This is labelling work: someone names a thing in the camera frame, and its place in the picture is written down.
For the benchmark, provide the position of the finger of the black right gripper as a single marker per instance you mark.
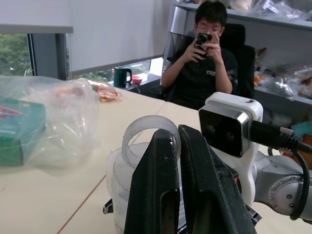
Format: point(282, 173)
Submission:
point(108, 207)
point(253, 215)

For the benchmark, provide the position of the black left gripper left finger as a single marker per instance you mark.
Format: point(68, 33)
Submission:
point(151, 185)

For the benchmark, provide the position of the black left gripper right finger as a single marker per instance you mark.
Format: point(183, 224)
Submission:
point(207, 185)

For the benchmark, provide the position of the black handheld camera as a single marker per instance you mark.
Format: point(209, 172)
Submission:
point(202, 40)

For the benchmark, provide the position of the person's right hand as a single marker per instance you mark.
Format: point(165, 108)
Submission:
point(193, 51)

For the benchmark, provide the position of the person's left hand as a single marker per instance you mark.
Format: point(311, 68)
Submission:
point(215, 50)

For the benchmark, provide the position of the clear plastic bag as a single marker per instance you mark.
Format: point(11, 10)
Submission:
point(73, 122)

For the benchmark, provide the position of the teal flat object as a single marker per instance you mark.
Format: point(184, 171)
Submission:
point(302, 128)

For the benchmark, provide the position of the red yellow snack bag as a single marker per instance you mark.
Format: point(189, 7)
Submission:
point(107, 93)

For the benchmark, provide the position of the seated person in black shirt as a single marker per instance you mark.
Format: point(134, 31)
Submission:
point(200, 83)

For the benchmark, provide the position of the small red bowl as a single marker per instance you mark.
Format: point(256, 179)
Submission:
point(136, 79)

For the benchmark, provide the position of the dark green electric kettle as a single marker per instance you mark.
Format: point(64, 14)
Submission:
point(120, 77)

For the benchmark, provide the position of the green cardboard box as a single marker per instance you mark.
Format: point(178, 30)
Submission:
point(19, 131)

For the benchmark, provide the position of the black office chair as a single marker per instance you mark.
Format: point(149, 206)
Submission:
point(243, 63)

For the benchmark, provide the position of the clear bags with orange items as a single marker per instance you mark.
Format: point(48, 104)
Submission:
point(285, 83)

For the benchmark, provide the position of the grey metal shelf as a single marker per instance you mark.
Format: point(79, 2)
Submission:
point(273, 31)

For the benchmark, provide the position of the clear bags of supplies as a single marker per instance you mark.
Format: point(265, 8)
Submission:
point(273, 8)

